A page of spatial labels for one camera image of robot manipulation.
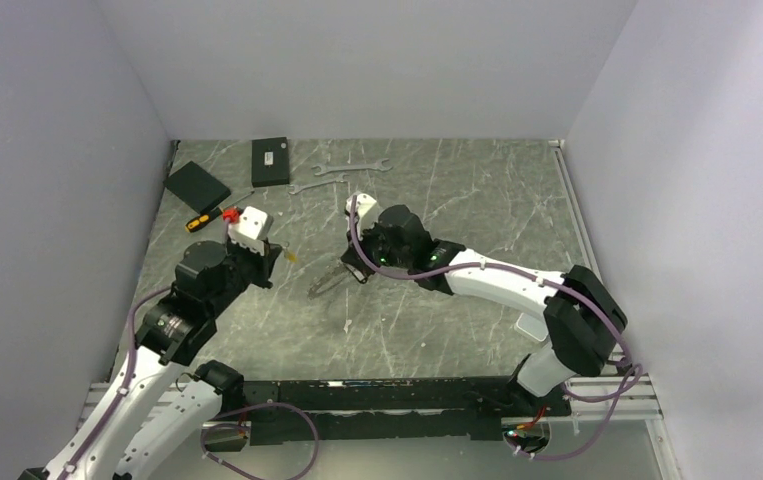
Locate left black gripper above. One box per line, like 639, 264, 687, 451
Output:
208, 230, 283, 315

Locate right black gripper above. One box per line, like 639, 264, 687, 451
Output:
341, 216, 413, 278

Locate key with yellow tag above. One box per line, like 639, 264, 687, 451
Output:
281, 243, 298, 263

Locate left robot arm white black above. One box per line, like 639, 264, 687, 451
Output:
21, 240, 283, 479

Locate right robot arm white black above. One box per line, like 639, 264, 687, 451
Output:
341, 194, 631, 415

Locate yellow black screwdriver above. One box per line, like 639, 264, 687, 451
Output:
185, 190, 255, 233

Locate upper silver wrench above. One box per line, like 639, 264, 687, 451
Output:
312, 158, 393, 177

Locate silver wrench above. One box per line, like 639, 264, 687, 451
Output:
287, 174, 347, 195
312, 158, 393, 177

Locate lower silver wrench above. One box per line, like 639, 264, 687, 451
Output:
287, 174, 347, 195

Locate flat black square box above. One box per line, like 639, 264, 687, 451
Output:
164, 162, 231, 214

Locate black box with label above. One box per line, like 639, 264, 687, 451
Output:
251, 137, 291, 189

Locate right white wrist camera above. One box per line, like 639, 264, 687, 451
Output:
344, 192, 382, 232

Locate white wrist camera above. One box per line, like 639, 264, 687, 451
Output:
344, 192, 382, 232
222, 206, 274, 256

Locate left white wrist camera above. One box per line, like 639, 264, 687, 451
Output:
222, 206, 274, 256

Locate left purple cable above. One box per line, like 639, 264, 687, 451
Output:
56, 284, 320, 480

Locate purple cable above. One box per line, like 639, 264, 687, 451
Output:
347, 193, 644, 463
56, 284, 320, 480

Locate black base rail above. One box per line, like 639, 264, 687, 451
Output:
195, 360, 571, 446

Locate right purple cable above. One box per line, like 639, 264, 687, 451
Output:
347, 193, 644, 463

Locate aluminium frame rail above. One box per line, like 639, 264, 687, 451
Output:
77, 375, 663, 428

